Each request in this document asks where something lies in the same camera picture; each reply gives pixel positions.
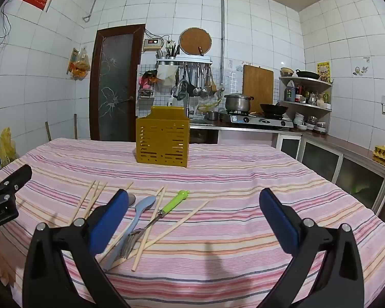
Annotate stack of white bowls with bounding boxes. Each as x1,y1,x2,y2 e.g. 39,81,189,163
293,112,309,131

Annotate yellow wall poster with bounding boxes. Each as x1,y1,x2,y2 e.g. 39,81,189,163
316,62,331,83

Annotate black wall cable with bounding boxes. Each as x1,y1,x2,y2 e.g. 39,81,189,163
0,0,16,48

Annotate yellow slotted utensil holder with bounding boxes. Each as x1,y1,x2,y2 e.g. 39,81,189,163
135,106,190,168

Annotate white corner shelf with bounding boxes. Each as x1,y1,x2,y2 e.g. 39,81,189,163
277,76,333,135

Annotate steel cooking pot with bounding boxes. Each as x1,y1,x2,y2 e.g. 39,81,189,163
224,93,255,112

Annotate yellow hose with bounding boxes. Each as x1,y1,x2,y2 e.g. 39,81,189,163
197,99,224,113

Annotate steel gas stove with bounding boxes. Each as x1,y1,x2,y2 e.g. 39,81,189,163
220,111,295,131

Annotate wooden cutting board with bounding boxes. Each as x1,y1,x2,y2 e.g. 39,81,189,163
242,65,274,105

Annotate metal wall utensil rack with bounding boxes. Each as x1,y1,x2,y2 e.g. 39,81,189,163
156,56,214,67

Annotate blue plastic spoon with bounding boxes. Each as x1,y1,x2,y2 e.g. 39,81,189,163
101,196,157,272

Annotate green-handled metal fork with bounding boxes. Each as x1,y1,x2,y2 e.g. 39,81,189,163
120,190,190,259

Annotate yellow plastic bag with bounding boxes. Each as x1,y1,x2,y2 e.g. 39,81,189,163
0,128,20,169

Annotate black pan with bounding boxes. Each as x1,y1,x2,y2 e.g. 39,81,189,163
295,69,321,80

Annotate plastic bag of oranges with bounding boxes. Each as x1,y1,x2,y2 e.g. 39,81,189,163
67,47,92,81

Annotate hanging metal ladles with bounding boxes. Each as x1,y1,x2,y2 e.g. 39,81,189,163
171,65,217,100

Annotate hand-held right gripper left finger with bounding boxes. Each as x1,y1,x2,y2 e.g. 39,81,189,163
22,189,130,308

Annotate dark wooden glass door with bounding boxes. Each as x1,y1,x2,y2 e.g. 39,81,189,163
89,24,146,142

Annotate black wok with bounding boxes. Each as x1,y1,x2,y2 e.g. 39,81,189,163
260,103,289,118

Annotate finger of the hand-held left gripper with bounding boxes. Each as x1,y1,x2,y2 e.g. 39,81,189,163
0,164,33,206

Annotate pink striped tablecloth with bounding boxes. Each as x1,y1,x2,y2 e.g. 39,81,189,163
0,137,385,308

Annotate kitchen counter cabinet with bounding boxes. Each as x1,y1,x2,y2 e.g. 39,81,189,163
273,130,385,215

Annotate white wall control box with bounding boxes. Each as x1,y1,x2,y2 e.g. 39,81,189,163
143,38,164,52

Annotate cooking oil bottle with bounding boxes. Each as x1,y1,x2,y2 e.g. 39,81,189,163
285,80,296,102

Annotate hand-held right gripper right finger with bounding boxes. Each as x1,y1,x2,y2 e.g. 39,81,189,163
259,188,365,308

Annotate white wall pipe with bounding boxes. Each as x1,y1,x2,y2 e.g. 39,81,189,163
83,0,226,91

